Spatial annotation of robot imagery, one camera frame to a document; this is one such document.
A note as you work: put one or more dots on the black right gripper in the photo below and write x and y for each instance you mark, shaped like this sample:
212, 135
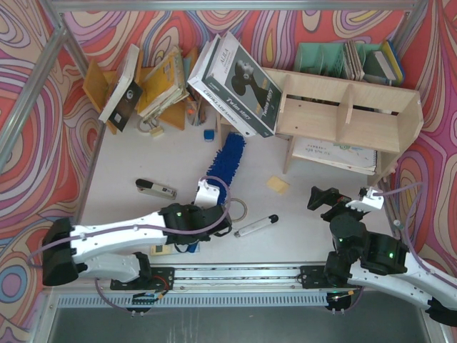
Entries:
332, 204

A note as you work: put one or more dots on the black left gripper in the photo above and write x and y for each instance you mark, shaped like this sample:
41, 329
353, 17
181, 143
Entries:
217, 220

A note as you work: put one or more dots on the blue microfibre duster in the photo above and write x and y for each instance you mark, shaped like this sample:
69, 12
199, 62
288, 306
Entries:
226, 163

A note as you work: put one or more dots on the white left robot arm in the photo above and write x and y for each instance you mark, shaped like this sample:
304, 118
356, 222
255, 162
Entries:
112, 251

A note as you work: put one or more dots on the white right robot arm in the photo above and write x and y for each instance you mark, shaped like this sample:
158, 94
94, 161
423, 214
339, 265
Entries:
361, 258

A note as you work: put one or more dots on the wooden bookshelf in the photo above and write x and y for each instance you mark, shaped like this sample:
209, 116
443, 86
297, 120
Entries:
386, 119

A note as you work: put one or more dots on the beige calculator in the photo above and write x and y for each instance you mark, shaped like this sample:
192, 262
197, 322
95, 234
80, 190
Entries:
163, 250

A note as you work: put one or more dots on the spiral notebook under shelf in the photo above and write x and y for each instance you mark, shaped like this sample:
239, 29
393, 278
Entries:
352, 158

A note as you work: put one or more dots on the yellow sticky note pad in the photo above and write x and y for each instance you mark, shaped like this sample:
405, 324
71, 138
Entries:
277, 184

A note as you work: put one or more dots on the masking tape roll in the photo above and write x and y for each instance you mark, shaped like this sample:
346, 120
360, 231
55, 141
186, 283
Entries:
238, 209

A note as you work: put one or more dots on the blue stamp block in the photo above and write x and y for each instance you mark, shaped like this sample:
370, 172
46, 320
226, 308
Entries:
209, 134

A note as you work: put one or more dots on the pencils bundle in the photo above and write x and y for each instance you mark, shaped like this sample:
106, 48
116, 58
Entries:
195, 111

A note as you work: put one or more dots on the brown card stack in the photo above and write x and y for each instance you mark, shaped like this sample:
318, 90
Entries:
353, 65

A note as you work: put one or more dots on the yellow worn books stack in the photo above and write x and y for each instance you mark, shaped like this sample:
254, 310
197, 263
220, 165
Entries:
164, 86

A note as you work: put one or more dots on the white book with black cover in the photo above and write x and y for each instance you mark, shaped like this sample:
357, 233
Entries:
124, 92

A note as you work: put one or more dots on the white Chokladfabriken book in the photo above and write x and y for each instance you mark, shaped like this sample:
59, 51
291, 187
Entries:
196, 80

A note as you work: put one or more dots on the green desk organiser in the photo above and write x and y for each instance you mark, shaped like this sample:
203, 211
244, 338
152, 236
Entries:
329, 59

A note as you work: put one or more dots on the grey book in organiser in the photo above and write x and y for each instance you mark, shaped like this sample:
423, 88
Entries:
377, 65

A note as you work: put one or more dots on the black white Twins story book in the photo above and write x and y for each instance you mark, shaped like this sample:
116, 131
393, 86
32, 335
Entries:
241, 84

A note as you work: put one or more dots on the blue yellow book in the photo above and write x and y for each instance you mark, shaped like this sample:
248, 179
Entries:
388, 49

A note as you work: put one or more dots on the yellow wooden book stand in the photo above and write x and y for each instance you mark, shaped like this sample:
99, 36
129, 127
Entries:
96, 85

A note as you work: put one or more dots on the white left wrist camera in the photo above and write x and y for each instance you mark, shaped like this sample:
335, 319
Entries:
206, 195

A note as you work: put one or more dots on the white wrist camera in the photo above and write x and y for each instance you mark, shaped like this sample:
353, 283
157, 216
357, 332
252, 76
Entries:
368, 201
206, 195

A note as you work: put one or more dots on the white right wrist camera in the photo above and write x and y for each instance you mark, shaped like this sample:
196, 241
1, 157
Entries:
368, 201

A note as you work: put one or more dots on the padlock with ring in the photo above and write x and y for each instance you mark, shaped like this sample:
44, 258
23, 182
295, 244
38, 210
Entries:
150, 128

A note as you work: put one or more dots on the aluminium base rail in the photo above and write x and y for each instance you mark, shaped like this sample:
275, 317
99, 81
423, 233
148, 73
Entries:
235, 285

